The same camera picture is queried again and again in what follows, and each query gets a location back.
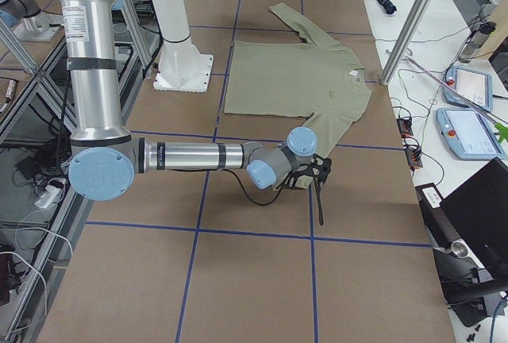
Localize far teach pendant tablet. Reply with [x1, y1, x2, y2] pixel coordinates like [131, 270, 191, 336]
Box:
[444, 67, 493, 112]

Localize teach pendant tablet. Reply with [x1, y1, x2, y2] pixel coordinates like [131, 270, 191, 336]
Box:
[444, 67, 493, 112]
[436, 108, 507, 160]

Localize black box with label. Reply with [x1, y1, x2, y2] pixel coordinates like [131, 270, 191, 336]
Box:
[415, 183, 460, 249]

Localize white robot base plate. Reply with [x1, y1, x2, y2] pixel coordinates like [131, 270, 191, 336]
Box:
[153, 52, 214, 93]

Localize black laptop computer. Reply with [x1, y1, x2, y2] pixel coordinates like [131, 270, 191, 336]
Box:
[441, 158, 508, 278]

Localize olive green long-sleeve shirt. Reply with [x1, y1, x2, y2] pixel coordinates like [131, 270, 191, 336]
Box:
[223, 2, 372, 192]

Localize folded dark blue umbrella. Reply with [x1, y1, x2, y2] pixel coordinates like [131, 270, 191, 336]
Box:
[376, 0, 397, 15]

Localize white power strip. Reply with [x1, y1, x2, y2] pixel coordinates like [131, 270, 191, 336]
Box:
[34, 184, 63, 209]

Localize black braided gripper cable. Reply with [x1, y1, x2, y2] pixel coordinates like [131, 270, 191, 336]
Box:
[225, 168, 293, 206]

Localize metal reacher grabber tool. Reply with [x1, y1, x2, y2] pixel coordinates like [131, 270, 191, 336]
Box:
[387, 48, 508, 141]

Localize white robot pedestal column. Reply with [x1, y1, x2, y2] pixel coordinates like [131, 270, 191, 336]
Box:
[140, 0, 199, 86]

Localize near teach pendant tablet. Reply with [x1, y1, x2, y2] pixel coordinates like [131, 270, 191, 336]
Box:
[436, 108, 507, 160]

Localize aluminium frame post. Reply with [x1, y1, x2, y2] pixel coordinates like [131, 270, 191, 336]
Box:
[380, 0, 431, 86]

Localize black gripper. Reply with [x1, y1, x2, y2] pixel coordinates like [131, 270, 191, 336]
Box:
[286, 154, 333, 226]

